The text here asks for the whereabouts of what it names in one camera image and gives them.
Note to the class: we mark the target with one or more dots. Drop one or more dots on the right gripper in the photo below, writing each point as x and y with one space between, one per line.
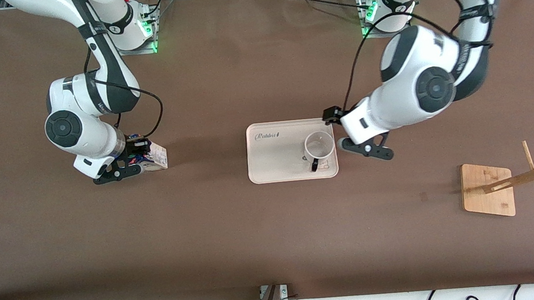
132 151

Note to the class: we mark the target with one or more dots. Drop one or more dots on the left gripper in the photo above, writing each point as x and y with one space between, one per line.
330 114

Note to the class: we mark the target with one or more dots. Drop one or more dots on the small milk carton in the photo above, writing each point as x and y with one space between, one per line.
159 157

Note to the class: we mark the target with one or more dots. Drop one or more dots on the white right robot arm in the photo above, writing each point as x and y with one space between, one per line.
96 136

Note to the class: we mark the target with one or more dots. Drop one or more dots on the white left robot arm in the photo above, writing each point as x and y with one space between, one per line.
403 104

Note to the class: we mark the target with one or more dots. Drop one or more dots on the wooden cup rack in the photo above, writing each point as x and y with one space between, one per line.
488 198

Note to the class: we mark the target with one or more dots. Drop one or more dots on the cream tray bear print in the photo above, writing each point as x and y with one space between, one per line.
277 161

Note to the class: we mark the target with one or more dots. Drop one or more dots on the brown table mat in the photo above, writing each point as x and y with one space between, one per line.
255 238

